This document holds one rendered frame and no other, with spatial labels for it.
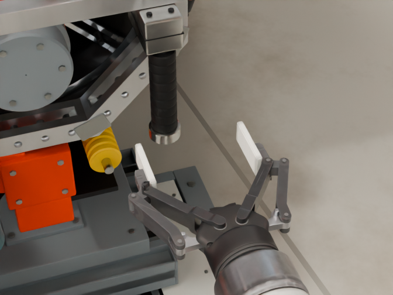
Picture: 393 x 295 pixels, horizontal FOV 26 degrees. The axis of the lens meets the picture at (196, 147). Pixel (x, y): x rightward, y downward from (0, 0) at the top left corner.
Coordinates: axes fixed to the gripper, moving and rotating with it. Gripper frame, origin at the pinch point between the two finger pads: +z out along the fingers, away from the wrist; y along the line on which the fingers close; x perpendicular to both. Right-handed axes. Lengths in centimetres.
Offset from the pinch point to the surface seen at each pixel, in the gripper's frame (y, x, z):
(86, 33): -4.7, -11.4, 43.1
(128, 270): -2, -68, 37
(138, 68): 1.3, -12.4, 32.6
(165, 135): -0.6, -6.7, 10.1
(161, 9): 0.0, 11.9, 12.9
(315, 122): 62, -83, 82
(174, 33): 1.0, 9.6, 10.6
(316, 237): 45, -83, 44
